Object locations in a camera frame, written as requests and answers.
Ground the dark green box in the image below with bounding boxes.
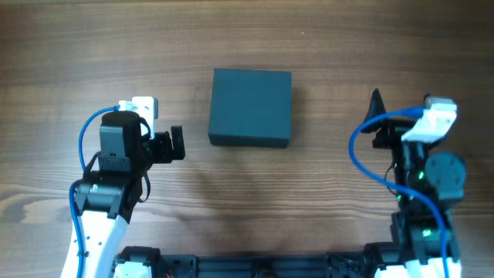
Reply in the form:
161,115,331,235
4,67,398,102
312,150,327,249
208,68,293,148

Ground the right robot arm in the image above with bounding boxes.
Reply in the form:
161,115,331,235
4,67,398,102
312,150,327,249
348,90,466,277

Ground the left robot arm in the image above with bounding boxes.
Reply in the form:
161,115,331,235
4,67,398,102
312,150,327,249
61,111,185,277

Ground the right blue cable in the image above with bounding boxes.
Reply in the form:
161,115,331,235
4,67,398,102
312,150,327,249
348,106,451,278

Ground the blue cable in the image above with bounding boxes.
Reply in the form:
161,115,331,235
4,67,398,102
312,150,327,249
348,106,451,278
68,104,121,278

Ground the left blue cable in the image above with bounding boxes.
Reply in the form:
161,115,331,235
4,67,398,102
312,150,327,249
68,104,121,278

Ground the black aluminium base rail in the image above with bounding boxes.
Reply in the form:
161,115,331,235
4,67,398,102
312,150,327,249
109,246,385,278

